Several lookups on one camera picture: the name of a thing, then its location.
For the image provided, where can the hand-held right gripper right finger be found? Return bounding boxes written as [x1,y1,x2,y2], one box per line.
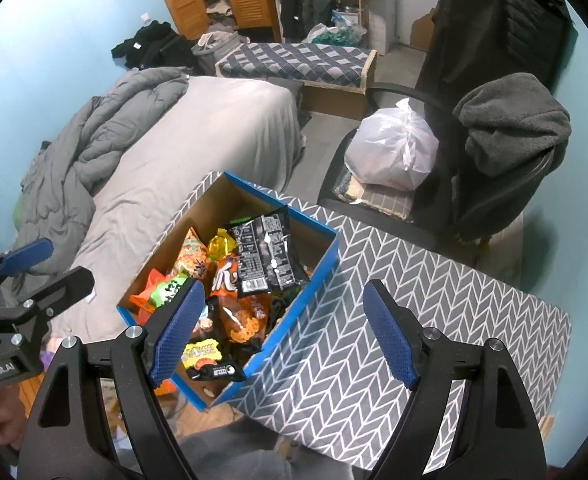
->
[363,280,547,480]

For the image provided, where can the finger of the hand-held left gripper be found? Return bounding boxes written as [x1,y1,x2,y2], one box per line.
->
[0,239,54,306]
[24,267,94,318]

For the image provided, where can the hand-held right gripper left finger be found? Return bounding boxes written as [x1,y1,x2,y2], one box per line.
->
[18,277,207,480]

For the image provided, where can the large orange snack bag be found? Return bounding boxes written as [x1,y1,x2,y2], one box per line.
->
[128,269,175,324]

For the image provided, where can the orange-brown snack bag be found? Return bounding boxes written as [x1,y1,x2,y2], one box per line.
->
[218,294,275,345]

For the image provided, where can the orange snack bag white print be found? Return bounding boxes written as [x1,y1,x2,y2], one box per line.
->
[212,255,241,295]

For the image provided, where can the orange chips bag green edge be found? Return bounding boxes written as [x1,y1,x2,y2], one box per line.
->
[175,227,211,282]

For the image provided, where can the cardboard box with blue rim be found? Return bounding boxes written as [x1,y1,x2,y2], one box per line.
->
[116,171,341,413]

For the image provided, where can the gold snack packet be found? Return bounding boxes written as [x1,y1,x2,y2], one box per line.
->
[209,228,238,262]

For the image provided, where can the black snack bag white text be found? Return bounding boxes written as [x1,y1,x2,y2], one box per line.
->
[228,206,311,297]

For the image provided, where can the grey herringbone tablecloth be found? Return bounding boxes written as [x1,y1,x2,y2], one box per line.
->
[161,170,572,461]

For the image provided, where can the grey duvet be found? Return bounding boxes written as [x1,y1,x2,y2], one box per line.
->
[11,67,191,277]

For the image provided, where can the black office chair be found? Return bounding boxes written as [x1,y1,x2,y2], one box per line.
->
[318,82,572,252]

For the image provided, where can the checked seat cushion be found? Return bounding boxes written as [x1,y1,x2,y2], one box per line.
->
[333,170,418,222]

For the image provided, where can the person's grey trousers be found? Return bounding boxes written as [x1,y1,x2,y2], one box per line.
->
[179,424,355,480]

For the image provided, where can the bed with grey sheet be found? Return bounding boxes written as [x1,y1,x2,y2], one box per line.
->
[52,77,308,342]

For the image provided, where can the white plastic bag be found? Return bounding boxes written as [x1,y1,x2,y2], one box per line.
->
[345,99,439,192]

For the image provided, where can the grey fleece jacket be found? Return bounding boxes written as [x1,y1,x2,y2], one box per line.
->
[452,72,573,242]

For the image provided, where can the pile of black clothes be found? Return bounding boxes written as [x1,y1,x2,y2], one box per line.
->
[111,21,198,72]

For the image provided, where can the blue patterned daybed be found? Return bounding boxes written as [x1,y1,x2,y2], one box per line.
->
[215,41,378,122]

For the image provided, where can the heap of grey clothes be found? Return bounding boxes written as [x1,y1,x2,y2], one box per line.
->
[193,22,241,59]

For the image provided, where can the clear bag of green items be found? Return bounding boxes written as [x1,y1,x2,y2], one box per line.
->
[306,22,368,47]

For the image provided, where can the cardboard piece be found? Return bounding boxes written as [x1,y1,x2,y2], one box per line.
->
[410,7,438,49]

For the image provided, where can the black puffer jacket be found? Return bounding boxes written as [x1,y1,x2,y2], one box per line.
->
[415,0,576,127]

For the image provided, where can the dark hanging clothes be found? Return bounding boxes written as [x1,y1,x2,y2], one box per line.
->
[269,0,335,44]

